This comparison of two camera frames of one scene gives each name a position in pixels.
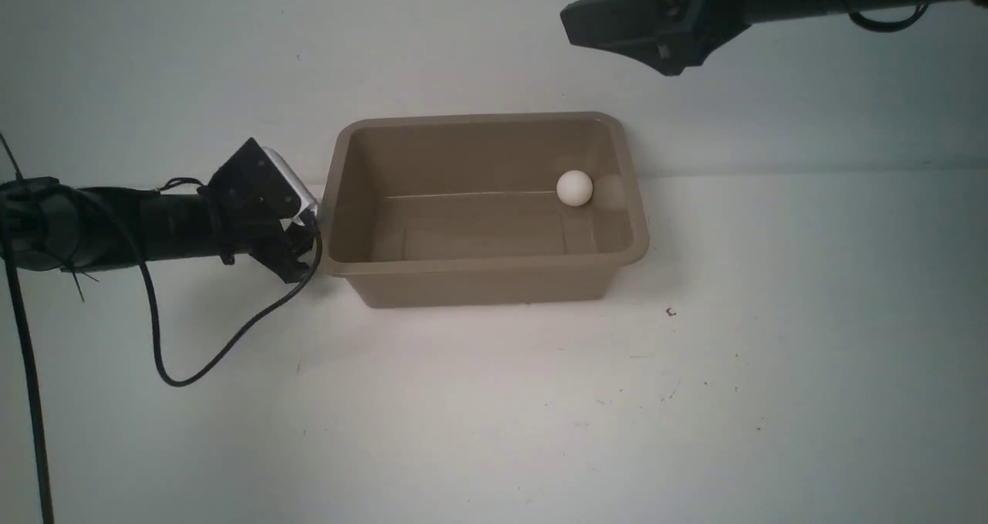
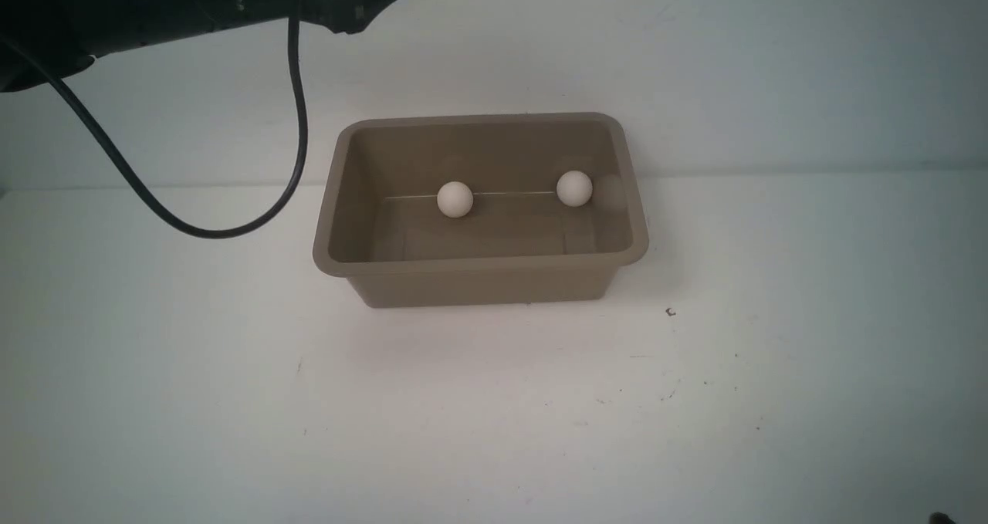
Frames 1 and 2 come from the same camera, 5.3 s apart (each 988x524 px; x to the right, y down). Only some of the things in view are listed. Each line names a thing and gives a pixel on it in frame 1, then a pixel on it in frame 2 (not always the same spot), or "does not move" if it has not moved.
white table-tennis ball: x=574 y=187 does not move
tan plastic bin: x=455 y=211 does not move
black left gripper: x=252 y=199 -> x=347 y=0
